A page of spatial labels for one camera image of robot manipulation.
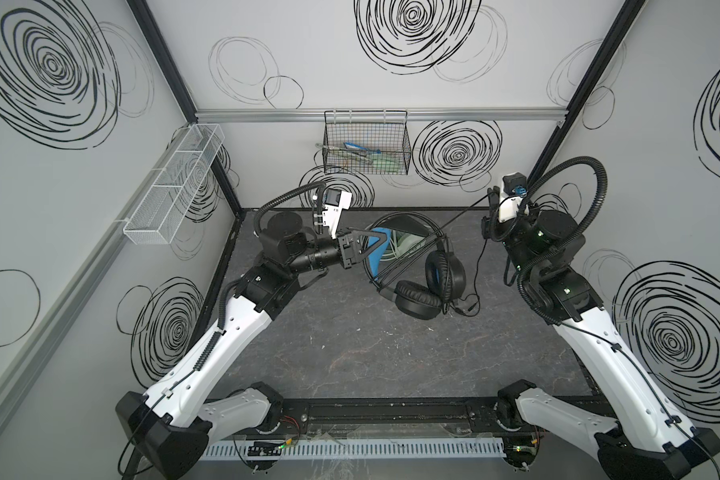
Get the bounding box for black corner frame post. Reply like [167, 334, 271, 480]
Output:
[126, 0, 245, 220]

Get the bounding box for side wall aluminium rail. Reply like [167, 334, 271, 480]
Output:
[0, 151, 170, 436]

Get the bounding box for mint green headphones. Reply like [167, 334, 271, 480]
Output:
[382, 230, 424, 262]

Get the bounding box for right corner frame post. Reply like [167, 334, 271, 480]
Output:
[528, 0, 646, 186]

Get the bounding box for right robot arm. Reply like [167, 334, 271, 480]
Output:
[482, 156, 720, 479]

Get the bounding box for clear wall shelf bin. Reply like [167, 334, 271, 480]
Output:
[123, 123, 224, 246]

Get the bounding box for white slotted cable duct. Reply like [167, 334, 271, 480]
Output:
[201, 438, 506, 462]

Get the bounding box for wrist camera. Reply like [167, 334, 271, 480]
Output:
[312, 188, 353, 239]
[498, 172, 528, 223]

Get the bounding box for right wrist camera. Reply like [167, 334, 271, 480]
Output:
[498, 172, 528, 223]

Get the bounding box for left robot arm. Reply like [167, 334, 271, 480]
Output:
[116, 181, 388, 479]

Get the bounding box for black and blue headphones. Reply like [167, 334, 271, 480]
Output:
[364, 212, 467, 321]

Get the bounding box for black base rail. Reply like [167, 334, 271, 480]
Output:
[215, 395, 607, 436]

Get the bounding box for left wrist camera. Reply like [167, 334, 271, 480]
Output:
[312, 188, 353, 239]

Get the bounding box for black wire basket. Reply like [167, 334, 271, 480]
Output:
[320, 120, 412, 175]

